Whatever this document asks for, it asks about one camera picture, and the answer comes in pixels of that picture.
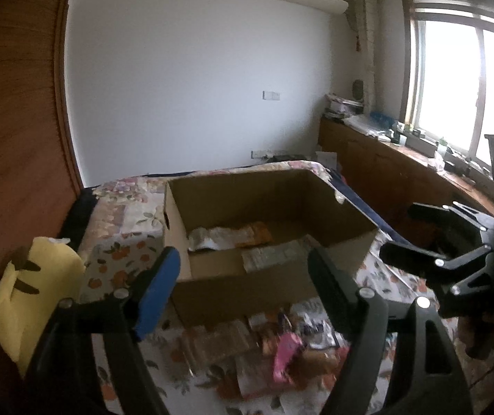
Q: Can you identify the clear grey snack packet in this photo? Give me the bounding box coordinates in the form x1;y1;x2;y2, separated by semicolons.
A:
242;236;313;274

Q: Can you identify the wooden cabinet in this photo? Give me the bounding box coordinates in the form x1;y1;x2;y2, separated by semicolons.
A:
318;117;494;247

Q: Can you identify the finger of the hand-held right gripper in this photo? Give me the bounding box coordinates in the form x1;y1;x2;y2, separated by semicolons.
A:
379;241;494;295
408;201;494;236

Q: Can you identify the pile of snack packets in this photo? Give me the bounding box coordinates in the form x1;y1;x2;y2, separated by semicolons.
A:
182;300;351;400

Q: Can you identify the orange snack packet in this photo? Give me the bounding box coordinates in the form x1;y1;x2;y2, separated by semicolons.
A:
240;222;272;248

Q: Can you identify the wooden wardrobe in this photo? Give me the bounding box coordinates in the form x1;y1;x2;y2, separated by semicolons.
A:
0;0;87;415

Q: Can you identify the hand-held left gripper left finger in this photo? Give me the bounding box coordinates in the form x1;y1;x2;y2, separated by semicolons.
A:
26;246;182;415

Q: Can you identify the window with brown frame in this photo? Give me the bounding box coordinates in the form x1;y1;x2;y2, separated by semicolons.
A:
400;0;494;169

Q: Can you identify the yellow plush toy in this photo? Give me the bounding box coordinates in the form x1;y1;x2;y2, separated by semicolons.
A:
0;237;87;377

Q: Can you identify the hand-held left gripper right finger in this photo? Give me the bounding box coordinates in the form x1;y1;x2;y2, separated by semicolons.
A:
306;246;475;415

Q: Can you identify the brown cardboard box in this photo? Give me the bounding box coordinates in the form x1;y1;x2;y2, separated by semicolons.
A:
162;168;379;329

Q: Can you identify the white wrapped pipe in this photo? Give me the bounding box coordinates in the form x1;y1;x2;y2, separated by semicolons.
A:
351;0;378;109

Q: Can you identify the stack of papers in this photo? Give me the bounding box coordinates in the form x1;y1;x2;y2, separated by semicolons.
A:
325;93;365;120

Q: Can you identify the clutter of small desk things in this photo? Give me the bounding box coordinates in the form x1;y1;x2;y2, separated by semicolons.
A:
351;111;494;191

